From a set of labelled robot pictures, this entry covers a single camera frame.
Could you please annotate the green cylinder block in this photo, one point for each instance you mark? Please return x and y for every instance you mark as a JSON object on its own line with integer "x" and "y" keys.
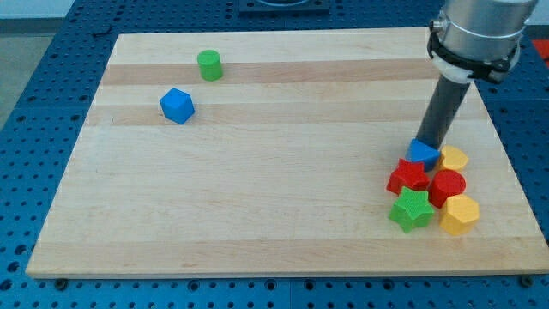
{"x": 209, "y": 64}

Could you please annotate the yellow hexagon block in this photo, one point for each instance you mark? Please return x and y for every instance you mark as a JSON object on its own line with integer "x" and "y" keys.
{"x": 459, "y": 215}

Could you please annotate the yellow heart block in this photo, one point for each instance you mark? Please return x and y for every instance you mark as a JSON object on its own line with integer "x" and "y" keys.
{"x": 452, "y": 158}

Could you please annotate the red star block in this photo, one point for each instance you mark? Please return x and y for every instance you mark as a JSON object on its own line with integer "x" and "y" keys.
{"x": 408, "y": 174}

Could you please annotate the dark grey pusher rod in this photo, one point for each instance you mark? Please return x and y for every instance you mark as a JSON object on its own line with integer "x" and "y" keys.
{"x": 441, "y": 111}

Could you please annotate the red cylinder block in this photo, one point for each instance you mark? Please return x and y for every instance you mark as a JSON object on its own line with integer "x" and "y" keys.
{"x": 445, "y": 183}

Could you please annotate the blue cube block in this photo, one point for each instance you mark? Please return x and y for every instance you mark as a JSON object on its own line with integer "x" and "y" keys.
{"x": 177, "y": 106}

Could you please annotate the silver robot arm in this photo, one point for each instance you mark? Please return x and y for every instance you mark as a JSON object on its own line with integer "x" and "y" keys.
{"x": 478, "y": 39}

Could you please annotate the light wooden board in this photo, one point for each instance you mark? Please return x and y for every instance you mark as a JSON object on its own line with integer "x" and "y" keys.
{"x": 282, "y": 169}

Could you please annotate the blue triangle block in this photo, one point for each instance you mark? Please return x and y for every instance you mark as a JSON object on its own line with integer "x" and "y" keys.
{"x": 420, "y": 152}

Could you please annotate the green star block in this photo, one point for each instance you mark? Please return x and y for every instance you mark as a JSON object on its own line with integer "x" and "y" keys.
{"x": 412, "y": 209}

